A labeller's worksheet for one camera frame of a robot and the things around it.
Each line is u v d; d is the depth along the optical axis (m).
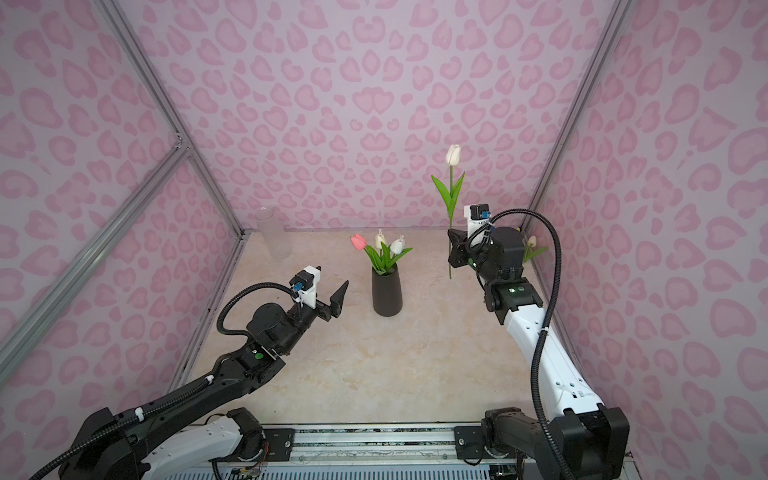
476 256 0.63
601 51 0.75
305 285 0.59
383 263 0.84
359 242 0.77
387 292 0.92
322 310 0.65
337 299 0.67
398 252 0.79
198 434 0.57
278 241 1.18
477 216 0.61
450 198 0.70
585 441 0.38
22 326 0.53
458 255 0.66
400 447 0.75
